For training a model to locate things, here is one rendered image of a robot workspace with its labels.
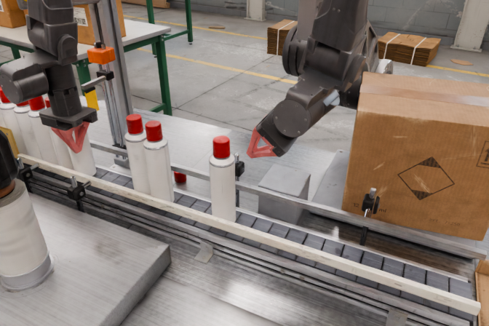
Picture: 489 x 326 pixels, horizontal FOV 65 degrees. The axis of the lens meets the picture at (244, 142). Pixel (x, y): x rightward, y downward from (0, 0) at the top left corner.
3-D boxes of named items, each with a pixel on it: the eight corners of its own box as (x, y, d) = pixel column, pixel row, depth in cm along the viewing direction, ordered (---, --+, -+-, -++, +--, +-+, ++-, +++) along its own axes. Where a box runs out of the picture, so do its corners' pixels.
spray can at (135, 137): (130, 196, 91) (116, 119, 81) (144, 185, 95) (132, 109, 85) (148, 202, 89) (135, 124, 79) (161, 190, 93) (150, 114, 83)
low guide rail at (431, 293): (19, 161, 101) (17, 155, 100) (22, 158, 102) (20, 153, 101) (476, 316, 62) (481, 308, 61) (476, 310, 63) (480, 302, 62)
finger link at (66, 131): (74, 161, 81) (63, 121, 76) (50, 154, 84) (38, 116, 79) (97, 147, 86) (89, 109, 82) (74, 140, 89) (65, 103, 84)
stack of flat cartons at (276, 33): (265, 53, 480) (266, 28, 464) (282, 43, 522) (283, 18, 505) (315, 61, 454) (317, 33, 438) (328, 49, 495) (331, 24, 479)
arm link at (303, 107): (369, 54, 56) (316, 33, 59) (343, 73, 48) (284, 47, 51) (340, 122, 63) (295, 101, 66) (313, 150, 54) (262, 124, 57)
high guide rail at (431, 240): (37, 132, 104) (36, 126, 104) (41, 129, 105) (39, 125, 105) (484, 260, 65) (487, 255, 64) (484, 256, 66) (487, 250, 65)
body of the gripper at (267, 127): (252, 130, 64) (281, 105, 59) (276, 106, 72) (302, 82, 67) (279, 158, 64) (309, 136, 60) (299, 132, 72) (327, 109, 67)
